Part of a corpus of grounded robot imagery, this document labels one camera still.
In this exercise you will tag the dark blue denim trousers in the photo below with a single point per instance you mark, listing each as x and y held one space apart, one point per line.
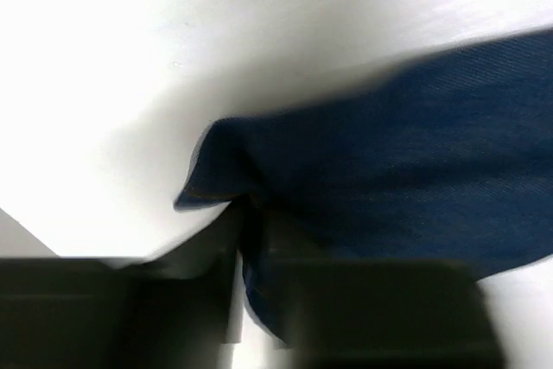
450 158

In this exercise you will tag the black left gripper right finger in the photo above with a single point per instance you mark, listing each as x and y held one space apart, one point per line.
333 312

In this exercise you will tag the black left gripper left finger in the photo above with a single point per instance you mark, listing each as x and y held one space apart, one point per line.
87 313

